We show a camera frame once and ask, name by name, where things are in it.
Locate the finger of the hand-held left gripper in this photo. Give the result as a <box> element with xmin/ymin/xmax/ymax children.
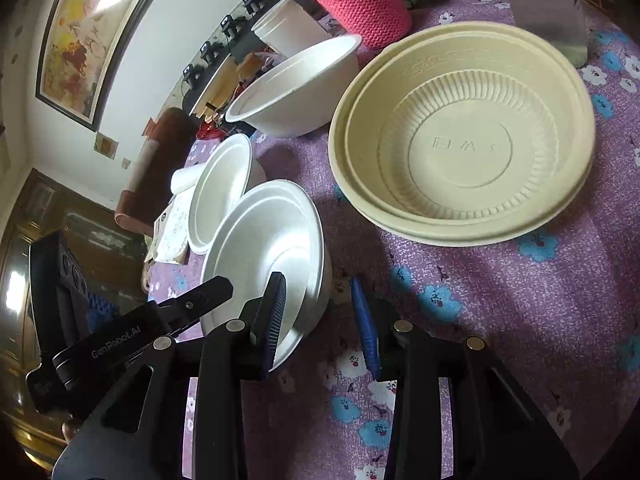
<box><xmin>150</xmin><ymin>276</ymin><xmax>234</xmax><ymax>338</ymax></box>

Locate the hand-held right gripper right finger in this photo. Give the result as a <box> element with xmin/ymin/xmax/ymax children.
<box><xmin>350</xmin><ymin>276</ymin><xmax>580</xmax><ymax>480</ymax></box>

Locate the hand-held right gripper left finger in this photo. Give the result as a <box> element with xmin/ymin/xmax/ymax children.
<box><xmin>52</xmin><ymin>272</ymin><xmax>288</xmax><ymax>480</ymax></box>

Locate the large white foam plate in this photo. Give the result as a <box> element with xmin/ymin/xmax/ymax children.
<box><xmin>200</xmin><ymin>180</ymin><xmax>333</xmax><ymax>372</ymax></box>

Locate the printed paper booklet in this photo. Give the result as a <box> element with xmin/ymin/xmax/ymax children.
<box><xmin>145</xmin><ymin>194</ymin><xmax>195</xmax><ymax>264</ymax></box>

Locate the dark wooden cabinet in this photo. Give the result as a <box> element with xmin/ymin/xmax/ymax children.
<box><xmin>0</xmin><ymin>169</ymin><xmax>147</xmax><ymax>461</ymax></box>

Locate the small white foam plate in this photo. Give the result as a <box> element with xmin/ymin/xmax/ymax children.
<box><xmin>187</xmin><ymin>133</ymin><xmax>267</xmax><ymax>255</ymax></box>

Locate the white paper roll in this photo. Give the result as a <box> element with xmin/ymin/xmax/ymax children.
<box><xmin>171</xmin><ymin>165</ymin><xmax>207</xmax><ymax>196</ymax></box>

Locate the red-brown upholstered chair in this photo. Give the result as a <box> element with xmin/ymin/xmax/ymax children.
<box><xmin>114</xmin><ymin>107</ymin><xmax>197</xmax><ymax>237</ymax></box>

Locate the purple floral tablecloth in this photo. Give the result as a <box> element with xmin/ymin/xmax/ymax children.
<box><xmin>145</xmin><ymin>0</ymin><xmax>640</xmax><ymax>480</ymax></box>

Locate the red box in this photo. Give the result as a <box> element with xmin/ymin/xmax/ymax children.
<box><xmin>197</xmin><ymin>114</ymin><xmax>227</xmax><ymax>142</ymax></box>

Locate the light wooden board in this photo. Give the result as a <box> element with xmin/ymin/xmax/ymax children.
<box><xmin>192</xmin><ymin>52</ymin><xmax>262</xmax><ymax>116</ymax></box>

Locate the white paper bowl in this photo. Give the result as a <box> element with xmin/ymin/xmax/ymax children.
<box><xmin>225</xmin><ymin>35</ymin><xmax>363</xmax><ymax>139</ymax></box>

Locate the framed horse painting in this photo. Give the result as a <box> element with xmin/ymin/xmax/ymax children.
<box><xmin>35</xmin><ymin>0</ymin><xmax>184</xmax><ymax>132</ymax></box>

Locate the white plastic container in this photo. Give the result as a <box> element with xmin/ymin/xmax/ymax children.
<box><xmin>250</xmin><ymin>0</ymin><xmax>332</xmax><ymax>59</ymax></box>

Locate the bottle with pink knitted sleeve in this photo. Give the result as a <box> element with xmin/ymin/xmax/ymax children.
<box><xmin>285</xmin><ymin>0</ymin><xmax>414</xmax><ymax>50</ymax></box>

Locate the clear glass jar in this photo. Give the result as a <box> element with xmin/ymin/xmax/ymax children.
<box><xmin>492</xmin><ymin>0</ymin><xmax>589</xmax><ymax>69</ymax></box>

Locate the small wall sticker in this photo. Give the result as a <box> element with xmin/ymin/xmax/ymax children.
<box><xmin>94</xmin><ymin>131</ymin><xmax>119</xmax><ymax>157</ymax></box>

